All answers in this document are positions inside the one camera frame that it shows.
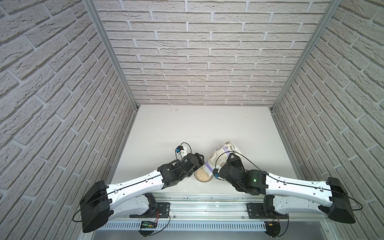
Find patterned white breakfast bowl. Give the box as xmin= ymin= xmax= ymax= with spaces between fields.
xmin=193 ymin=167 xmax=214 ymax=183

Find white oats bag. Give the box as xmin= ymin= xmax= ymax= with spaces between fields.
xmin=203 ymin=141 xmax=241 ymax=177

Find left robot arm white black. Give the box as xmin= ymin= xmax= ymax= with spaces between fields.
xmin=79 ymin=153 xmax=205 ymax=233

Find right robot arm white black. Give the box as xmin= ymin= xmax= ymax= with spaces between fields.
xmin=213 ymin=151 xmax=356 ymax=224

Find oats in bowl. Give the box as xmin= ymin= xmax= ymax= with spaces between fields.
xmin=195 ymin=168 xmax=213 ymax=182

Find black round connector box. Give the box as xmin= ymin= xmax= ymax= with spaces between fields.
xmin=265 ymin=222 xmax=281 ymax=238

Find green circuit board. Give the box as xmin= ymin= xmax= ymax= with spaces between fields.
xmin=140 ymin=221 xmax=158 ymax=229

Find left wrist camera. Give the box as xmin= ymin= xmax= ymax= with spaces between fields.
xmin=175 ymin=145 xmax=188 ymax=160

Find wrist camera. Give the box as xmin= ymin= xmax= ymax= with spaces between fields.
xmin=213 ymin=168 xmax=220 ymax=179
xmin=175 ymin=145 xmax=188 ymax=160

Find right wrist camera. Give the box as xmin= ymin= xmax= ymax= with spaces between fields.
xmin=213 ymin=168 xmax=220 ymax=179

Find aluminium mounting rail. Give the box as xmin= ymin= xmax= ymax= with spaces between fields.
xmin=110 ymin=195 xmax=326 ymax=221

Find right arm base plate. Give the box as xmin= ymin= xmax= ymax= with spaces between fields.
xmin=246 ymin=203 xmax=289 ymax=220

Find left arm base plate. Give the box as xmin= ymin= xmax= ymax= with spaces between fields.
xmin=130 ymin=202 xmax=171 ymax=219

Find white slotted cable duct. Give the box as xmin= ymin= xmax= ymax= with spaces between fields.
xmin=100 ymin=220 xmax=266 ymax=232

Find left aluminium corner post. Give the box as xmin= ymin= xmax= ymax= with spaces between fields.
xmin=83 ymin=0 xmax=138 ymax=112

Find aluminium corner post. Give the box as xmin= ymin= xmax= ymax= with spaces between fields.
xmin=83 ymin=0 xmax=138 ymax=112
xmin=270 ymin=0 xmax=343 ymax=112

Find right aluminium corner post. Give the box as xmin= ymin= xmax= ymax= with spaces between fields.
xmin=270 ymin=0 xmax=343 ymax=112

